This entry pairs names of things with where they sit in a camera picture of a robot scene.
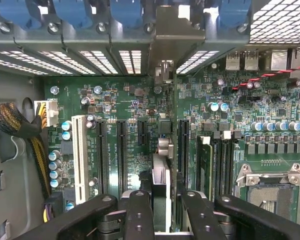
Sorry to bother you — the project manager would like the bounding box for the white PCI expansion slot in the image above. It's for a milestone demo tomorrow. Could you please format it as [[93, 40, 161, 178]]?
[[71, 114, 90, 205]]

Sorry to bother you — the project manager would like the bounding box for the red black twisted wire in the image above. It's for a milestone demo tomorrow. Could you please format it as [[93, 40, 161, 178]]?
[[230, 65, 300, 91]]

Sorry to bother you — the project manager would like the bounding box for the blue card retention clip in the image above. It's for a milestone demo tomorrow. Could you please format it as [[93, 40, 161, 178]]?
[[0, 0, 42, 31], [51, 0, 94, 30], [109, 0, 144, 30], [217, 0, 251, 30]]

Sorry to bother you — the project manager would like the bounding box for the black yellow braided cable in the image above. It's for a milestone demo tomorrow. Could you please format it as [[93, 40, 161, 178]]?
[[0, 101, 53, 200]]

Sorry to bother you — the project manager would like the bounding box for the long black expansion slot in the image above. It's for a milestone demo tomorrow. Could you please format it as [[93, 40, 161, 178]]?
[[177, 118, 191, 190], [115, 119, 129, 200], [94, 119, 109, 197]]

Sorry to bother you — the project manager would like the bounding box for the metal CPU socket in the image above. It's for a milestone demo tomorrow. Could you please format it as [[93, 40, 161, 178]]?
[[234, 162, 300, 227]]

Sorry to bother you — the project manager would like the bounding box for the green motherboard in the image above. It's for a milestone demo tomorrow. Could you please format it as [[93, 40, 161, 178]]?
[[43, 48, 300, 227]]

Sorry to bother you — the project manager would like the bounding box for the silver USB port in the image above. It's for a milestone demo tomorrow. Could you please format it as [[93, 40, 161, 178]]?
[[243, 51, 260, 71], [225, 51, 241, 71]]

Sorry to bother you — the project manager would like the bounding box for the green RAM stick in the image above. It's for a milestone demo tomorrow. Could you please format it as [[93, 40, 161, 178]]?
[[196, 135, 214, 201]]

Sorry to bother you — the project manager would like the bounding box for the black connector with purple wires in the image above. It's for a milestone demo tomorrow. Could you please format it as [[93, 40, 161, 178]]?
[[41, 191, 66, 224]]

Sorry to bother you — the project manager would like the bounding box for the short black expansion slot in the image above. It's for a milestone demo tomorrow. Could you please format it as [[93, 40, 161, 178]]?
[[136, 119, 149, 148]]

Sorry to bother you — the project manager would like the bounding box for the white power connector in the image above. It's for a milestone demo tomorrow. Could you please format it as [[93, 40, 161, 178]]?
[[33, 99, 59, 128]]

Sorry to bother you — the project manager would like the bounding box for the grey metal PC case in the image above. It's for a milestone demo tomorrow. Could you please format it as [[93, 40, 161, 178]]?
[[0, 0, 300, 240]]

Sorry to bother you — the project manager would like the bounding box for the silver USB port block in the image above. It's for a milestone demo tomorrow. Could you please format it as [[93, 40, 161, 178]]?
[[270, 49, 289, 71]]

